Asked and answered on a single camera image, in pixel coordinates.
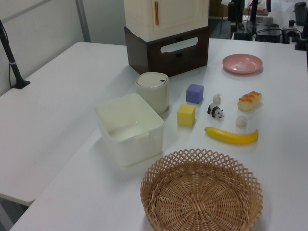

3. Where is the purple foam cube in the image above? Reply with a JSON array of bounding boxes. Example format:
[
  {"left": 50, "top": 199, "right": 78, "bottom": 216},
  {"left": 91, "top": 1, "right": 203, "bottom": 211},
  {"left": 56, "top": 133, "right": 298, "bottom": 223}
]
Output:
[{"left": 186, "top": 83, "right": 205, "bottom": 104}]

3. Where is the black white panda figurine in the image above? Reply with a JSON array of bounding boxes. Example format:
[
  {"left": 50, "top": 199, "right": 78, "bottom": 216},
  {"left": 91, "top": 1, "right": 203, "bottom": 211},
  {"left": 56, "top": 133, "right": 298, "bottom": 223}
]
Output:
[{"left": 207, "top": 103, "right": 224, "bottom": 119}]

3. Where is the yellow banana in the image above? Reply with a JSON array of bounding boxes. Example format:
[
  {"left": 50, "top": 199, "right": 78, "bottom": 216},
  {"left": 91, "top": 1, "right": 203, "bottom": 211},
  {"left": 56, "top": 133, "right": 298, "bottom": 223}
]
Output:
[{"left": 204, "top": 127, "right": 259, "bottom": 145}]

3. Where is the pink round plate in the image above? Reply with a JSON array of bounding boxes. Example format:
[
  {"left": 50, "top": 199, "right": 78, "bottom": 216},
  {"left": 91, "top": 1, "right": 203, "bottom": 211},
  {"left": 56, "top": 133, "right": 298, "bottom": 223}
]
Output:
[{"left": 222, "top": 53, "right": 264, "bottom": 75}]

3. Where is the cream open plastic bin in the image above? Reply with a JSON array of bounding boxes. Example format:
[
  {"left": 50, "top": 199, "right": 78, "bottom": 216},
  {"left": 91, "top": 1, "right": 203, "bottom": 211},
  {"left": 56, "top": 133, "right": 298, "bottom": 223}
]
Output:
[{"left": 93, "top": 93, "right": 165, "bottom": 168}]

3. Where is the cream plastic cabinet box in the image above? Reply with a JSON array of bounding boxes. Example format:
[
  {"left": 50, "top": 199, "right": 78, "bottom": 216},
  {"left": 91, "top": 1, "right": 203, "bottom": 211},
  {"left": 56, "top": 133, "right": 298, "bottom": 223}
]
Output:
[{"left": 124, "top": 0, "right": 209, "bottom": 41}]

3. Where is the black camera stand pole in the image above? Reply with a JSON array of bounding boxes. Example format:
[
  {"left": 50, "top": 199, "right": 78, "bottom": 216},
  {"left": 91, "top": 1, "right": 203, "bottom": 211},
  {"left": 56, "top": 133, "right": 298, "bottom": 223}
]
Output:
[{"left": 0, "top": 19, "right": 31, "bottom": 90}]

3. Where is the beige lidded trash can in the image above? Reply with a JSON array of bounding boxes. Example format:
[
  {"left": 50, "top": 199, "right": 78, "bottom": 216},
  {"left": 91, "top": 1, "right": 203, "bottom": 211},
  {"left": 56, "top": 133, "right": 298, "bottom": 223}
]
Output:
[{"left": 135, "top": 71, "right": 170, "bottom": 115}]

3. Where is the black equipment box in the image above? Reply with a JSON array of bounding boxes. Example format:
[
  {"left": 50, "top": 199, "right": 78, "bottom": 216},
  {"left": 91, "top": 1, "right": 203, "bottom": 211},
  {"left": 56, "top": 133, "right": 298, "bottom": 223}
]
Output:
[{"left": 255, "top": 28, "right": 282, "bottom": 43}]

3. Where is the orange glazed bread loaf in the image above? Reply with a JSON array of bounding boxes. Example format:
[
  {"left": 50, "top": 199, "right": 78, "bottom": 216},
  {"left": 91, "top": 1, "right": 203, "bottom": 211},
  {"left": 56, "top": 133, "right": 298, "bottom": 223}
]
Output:
[{"left": 237, "top": 90, "right": 263, "bottom": 112}]

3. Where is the black clamp stand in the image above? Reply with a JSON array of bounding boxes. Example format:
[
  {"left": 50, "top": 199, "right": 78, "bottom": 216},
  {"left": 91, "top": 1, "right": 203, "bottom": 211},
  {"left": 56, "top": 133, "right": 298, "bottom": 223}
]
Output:
[{"left": 294, "top": 24, "right": 308, "bottom": 51}]

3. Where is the round woven wicker basket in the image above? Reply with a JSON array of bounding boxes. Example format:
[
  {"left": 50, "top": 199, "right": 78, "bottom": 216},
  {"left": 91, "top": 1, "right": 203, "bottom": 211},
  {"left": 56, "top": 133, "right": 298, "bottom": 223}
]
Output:
[{"left": 140, "top": 148, "right": 264, "bottom": 231}]

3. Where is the yellow foam cube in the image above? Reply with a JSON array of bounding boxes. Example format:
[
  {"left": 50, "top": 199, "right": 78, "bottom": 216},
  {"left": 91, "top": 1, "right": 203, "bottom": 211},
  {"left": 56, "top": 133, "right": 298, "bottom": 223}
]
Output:
[{"left": 177, "top": 103, "right": 196, "bottom": 126}]

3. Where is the black tripod stand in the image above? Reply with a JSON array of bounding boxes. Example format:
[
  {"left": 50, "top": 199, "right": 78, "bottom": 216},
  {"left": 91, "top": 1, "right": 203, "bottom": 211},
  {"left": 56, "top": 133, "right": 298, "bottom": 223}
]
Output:
[{"left": 227, "top": 0, "right": 245, "bottom": 33}]

